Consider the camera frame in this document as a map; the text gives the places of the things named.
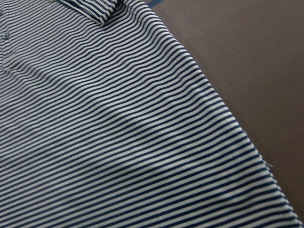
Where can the navy white striped polo shirt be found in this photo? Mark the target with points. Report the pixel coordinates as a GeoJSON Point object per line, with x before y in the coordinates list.
{"type": "Point", "coordinates": [106, 121]}

